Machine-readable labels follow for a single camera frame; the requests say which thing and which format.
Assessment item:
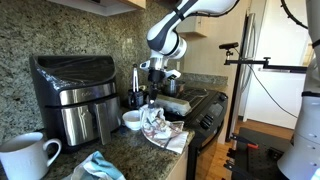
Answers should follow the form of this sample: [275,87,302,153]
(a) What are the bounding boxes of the refrigerator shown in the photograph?
[238,0,311,130]

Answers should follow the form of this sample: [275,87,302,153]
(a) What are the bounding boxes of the black electric stove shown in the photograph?
[143,84,230,180]

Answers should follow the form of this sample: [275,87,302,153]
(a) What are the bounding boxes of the white ceramic mug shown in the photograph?
[0,132,63,180]

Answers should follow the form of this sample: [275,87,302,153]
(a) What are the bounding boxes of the metal kitchen tongs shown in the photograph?
[131,63,140,94]

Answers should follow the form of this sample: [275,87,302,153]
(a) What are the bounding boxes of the wooden base cabinet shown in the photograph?
[164,149,190,180]

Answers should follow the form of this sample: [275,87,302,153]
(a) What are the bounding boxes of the patterned kitchen towel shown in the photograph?
[137,102,190,155]

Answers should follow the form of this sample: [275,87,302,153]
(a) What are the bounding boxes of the wooden upper cabinet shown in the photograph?
[45,0,147,18]

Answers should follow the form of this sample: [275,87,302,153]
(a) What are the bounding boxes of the large steel mixing bowl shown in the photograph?
[161,78,187,98]

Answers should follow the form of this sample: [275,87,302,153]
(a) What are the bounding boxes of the orange handled clamp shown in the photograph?
[230,133,260,151]

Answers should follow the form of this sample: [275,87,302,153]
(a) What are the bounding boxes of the black coil burner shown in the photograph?
[184,87,209,101]

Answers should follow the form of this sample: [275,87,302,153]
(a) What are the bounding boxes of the black floor platform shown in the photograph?
[222,126,295,180]

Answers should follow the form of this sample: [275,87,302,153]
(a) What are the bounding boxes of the light blue cloth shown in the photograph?
[69,151,126,180]

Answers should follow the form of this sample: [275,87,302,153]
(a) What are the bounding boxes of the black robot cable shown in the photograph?
[186,0,310,30]

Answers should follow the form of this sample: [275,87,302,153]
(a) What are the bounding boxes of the black steel air fryer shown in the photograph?
[28,54,122,155]

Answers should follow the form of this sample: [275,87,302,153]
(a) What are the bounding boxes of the black camera stand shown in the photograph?
[223,49,310,143]

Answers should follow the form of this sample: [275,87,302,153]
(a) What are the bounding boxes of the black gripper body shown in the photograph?
[147,67,167,86]

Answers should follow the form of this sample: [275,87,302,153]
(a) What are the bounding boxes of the black camera on stand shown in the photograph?
[218,41,240,52]

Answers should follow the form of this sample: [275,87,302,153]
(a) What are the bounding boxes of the egg carton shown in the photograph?
[154,93,192,117]

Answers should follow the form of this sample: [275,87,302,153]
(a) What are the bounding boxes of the small white ceramic bowl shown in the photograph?
[121,109,143,132]

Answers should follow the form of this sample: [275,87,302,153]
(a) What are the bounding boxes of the black camera cable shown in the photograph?
[245,63,298,120]

